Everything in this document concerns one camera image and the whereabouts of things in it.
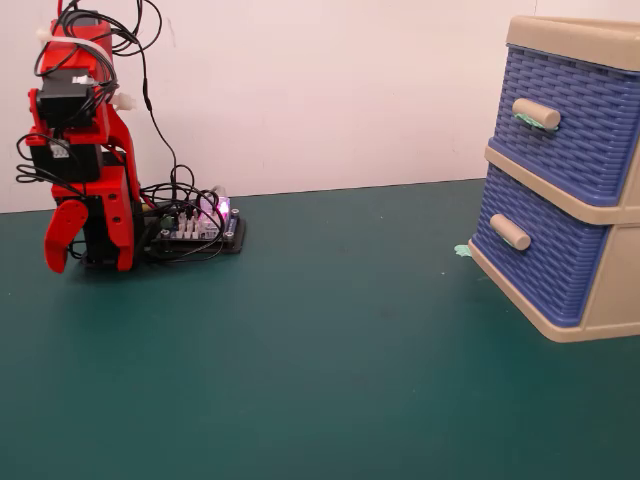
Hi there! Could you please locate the dark green table mat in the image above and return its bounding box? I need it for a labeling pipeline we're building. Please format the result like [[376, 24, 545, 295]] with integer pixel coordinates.
[[0, 177, 640, 480]]

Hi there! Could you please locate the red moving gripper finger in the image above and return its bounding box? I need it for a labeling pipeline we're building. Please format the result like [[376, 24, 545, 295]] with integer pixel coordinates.
[[43, 199, 90, 275]]

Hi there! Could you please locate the servo controller circuit board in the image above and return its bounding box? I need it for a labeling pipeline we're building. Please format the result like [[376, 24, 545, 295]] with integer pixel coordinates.
[[144, 197, 247, 256]]

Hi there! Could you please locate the red fixed gripper finger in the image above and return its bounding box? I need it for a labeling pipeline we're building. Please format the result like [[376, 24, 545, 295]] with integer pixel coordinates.
[[102, 199, 136, 272]]

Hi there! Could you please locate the blue wicker plastic drawer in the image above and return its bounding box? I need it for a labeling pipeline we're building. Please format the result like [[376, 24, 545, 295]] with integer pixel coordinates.
[[492, 43, 640, 209], [469, 162, 611, 326]]

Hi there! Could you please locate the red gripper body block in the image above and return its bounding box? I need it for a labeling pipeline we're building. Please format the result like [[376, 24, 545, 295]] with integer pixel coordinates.
[[52, 167, 137, 201]]

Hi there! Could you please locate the beige plastic drawer cabinet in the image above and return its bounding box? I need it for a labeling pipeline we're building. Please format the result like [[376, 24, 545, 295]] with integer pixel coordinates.
[[467, 14, 640, 344]]

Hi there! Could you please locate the long white zip tie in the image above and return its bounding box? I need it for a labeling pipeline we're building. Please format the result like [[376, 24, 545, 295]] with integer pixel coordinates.
[[35, 28, 119, 84]]

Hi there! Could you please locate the black servo wire bundle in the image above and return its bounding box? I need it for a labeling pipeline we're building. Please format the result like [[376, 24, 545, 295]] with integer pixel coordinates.
[[14, 0, 179, 201]]

